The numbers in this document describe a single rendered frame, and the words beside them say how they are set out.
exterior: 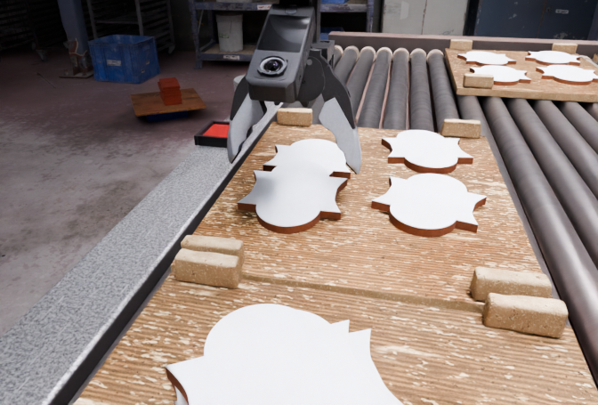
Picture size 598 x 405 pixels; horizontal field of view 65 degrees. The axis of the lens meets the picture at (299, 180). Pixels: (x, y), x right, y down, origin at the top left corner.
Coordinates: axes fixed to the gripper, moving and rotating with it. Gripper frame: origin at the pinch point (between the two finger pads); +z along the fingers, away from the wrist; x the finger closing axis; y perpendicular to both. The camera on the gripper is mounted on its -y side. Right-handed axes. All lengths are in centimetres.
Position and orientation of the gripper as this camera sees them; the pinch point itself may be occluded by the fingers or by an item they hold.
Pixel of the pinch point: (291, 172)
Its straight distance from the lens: 54.3
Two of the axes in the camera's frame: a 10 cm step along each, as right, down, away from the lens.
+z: -0.1, 9.1, 4.2
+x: -9.8, -0.9, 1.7
